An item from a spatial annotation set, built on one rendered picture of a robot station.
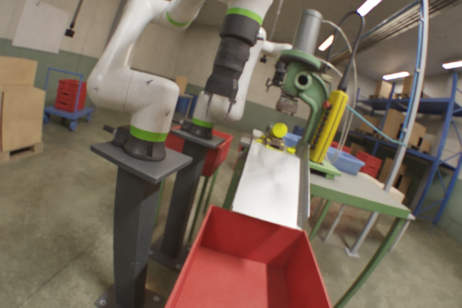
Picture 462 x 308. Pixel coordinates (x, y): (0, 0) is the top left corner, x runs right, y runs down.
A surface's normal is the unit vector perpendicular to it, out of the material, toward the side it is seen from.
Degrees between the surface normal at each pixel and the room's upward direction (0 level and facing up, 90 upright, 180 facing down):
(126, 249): 90
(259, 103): 90
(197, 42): 90
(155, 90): 87
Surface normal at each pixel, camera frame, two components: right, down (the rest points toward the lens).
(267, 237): -0.11, 0.14
